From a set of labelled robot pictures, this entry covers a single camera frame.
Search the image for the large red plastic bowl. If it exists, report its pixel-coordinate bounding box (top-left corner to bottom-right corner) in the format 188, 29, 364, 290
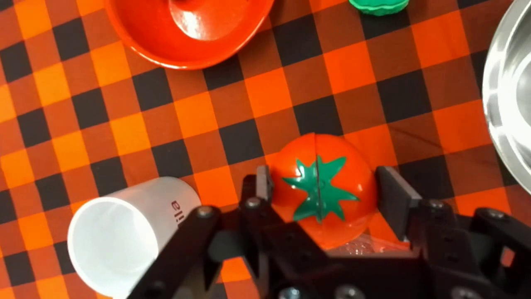
105, 0, 277, 72

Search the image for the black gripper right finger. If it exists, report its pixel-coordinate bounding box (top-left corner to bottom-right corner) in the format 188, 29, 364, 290
375, 165, 427, 245

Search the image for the orange toy tomato green stem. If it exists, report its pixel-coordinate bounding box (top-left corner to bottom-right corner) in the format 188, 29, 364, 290
266, 132, 380, 253

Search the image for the silver metal basin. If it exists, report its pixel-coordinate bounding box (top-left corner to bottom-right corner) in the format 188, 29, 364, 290
481, 0, 531, 197

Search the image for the green toy broccoli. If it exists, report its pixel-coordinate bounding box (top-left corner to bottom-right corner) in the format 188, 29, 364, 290
347, 0, 412, 17

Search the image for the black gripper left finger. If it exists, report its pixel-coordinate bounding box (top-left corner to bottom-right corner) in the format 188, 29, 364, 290
241, 165, 289, 230

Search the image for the white plastic measuring cup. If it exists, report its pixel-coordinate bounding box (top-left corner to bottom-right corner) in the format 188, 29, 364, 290
67, 177, 203, 299

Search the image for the orange black checkered tablecloth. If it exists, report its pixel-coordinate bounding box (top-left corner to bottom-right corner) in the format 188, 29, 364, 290
0, 0, 531, 299

